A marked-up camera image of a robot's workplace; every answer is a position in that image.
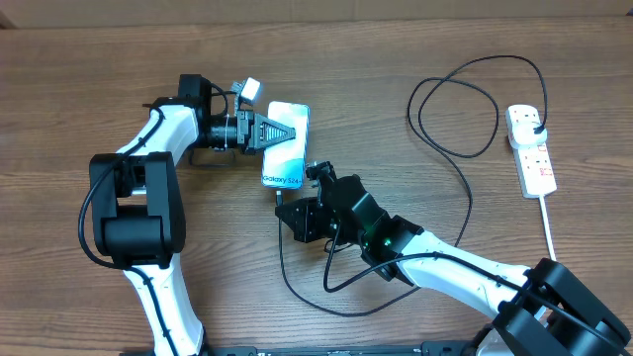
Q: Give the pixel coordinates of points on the Samsung Galaxy smartphone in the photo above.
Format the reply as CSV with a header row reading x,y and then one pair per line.
x,y
283,165

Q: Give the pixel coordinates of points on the white power strip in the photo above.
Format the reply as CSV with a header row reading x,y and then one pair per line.
x,y
533,164

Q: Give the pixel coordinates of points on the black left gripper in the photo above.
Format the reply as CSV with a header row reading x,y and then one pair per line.
x,y
247,118

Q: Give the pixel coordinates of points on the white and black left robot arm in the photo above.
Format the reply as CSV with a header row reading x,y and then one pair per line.
x,y
132,218

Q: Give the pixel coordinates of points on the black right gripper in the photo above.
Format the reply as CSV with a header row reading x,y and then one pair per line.
x,y
308,225

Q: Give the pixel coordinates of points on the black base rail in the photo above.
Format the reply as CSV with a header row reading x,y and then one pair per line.
x,y
427,348

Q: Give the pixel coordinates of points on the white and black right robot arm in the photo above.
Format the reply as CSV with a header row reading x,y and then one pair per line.
x,y
544,310

